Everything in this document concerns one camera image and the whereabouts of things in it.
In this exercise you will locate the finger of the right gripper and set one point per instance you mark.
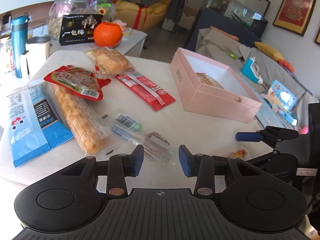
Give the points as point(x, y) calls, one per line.
point(270, 135)

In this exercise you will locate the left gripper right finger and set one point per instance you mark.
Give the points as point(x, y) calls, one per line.
point(205, 168)

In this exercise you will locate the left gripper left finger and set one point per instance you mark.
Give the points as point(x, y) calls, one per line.
point(117, 168)

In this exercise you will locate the dark red jelly packet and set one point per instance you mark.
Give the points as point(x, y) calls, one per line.
point(129, 128)

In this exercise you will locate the long corn snack packet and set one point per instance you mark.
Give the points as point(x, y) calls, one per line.
point(91, 135)

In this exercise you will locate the red long sausage packet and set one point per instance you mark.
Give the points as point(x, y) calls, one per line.
point(156, 97)

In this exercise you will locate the orange yellow snack packet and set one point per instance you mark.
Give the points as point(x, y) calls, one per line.
point(205, 79)

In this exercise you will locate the red meat snack packet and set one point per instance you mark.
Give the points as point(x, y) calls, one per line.
point(80, 82)

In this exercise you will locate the blue white snack bag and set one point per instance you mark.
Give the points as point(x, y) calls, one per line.
point(33, 124)

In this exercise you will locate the small bread clear packet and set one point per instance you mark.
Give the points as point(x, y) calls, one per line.
point(109, 62)

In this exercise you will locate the colourful children book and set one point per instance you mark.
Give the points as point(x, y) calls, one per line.
point(282, 101)

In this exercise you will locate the pink cardboard box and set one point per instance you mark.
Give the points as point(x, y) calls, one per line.
point(236, 101)

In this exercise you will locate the yellow pillow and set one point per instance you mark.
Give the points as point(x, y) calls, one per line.
point(269, 51)

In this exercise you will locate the grey covered sofa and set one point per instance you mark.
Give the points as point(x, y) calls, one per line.
point(232, 53)

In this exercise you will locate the red framed picture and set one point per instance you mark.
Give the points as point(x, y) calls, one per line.
point(295, 15)

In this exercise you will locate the orange pumpkin bucket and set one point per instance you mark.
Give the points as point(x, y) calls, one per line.
point(107, 34)

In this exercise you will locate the glass fish tank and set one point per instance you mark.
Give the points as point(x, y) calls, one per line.
point(250, 14)

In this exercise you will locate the white steel cup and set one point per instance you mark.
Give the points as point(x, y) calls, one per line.
point(37, 50)

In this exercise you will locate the black plum gift box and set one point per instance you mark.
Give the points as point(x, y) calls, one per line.
point(79, 28)

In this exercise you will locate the yellow sofa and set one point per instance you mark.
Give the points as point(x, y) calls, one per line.
point(141, 18)

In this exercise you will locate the glass jar with nuts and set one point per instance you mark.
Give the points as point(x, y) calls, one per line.
point(62, 8)

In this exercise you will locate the teal thermos bottle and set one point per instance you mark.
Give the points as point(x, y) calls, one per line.
point(19, 36)

